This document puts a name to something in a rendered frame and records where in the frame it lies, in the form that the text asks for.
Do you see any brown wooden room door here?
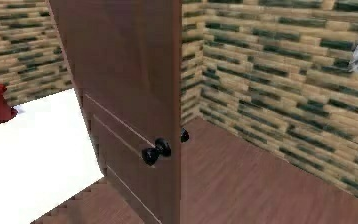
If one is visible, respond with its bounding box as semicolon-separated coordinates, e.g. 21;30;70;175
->
47;0;183;224

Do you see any black round door knob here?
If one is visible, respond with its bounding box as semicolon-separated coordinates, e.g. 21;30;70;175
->
180;127;191;144
140;137;173;167

